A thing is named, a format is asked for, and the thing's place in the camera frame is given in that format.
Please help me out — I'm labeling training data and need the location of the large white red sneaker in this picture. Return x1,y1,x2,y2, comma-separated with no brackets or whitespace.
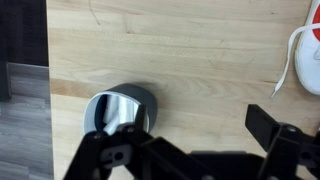
270,0,320,98

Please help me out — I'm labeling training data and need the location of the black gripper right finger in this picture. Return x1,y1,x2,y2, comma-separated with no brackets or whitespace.
244,103,320,180

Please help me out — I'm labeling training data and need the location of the dark blue masking tape roll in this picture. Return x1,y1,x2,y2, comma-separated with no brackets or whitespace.
83,83,158,136

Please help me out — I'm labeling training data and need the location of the small white cylinder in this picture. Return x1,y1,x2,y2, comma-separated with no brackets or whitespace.
103,113,123,136

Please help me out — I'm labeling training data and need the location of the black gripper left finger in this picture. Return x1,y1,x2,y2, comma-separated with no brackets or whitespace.
63,104,191,180

